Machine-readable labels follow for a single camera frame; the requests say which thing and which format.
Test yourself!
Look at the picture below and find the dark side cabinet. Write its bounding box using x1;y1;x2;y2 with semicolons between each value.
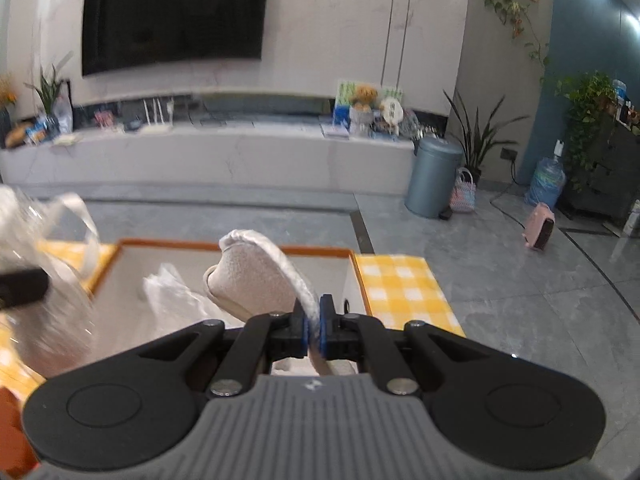
561;117;639;223

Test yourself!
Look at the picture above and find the pink small heater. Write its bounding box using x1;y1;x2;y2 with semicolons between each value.
523;203;555;250

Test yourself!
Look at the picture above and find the white wifi router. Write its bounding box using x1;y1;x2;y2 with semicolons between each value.
139;98;175;134

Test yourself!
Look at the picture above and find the black wall television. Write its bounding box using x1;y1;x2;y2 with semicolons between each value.
81;0;266;76

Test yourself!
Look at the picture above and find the hanging green vine plant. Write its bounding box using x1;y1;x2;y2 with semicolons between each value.
483;0;550;82

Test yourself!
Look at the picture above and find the white fleece slipper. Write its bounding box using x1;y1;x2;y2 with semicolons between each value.
203;230;336;375

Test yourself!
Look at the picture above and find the tall green floor plant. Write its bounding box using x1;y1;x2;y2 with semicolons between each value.
442;90;529;184

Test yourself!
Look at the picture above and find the white crumpled plastic bag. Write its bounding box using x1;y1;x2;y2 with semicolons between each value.
142;263;244;339

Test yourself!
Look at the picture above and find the yellow checkered tablecloth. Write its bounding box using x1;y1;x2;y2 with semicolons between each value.
0;238;468;411

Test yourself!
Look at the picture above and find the blue water jug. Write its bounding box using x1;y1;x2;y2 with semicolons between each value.
524;141;566;209

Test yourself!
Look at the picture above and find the grey round trash bin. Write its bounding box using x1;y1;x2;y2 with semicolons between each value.
405;136;463;219

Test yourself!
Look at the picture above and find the yellow dried flowers vase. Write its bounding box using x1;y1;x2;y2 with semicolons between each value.
0;74;17;148

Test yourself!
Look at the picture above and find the clear plastic bag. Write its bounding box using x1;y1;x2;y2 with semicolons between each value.
1;185;100;378

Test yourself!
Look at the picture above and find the teddy bear bouquet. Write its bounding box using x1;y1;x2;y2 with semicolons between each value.
332;80;405;138

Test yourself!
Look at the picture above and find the white marble TV cabinet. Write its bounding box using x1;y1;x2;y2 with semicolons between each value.
1;124;414;195

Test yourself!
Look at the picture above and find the pink woven handbag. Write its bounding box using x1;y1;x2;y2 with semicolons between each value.
449;167;476;214

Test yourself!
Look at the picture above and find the orange storage box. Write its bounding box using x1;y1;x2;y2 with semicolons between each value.
0;237;376;476

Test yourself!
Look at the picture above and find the green plant in vase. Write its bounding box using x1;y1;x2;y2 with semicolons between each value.
26;51;74;138

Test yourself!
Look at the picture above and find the bushy green potted plant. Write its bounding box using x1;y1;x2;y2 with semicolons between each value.
555;70;616;192

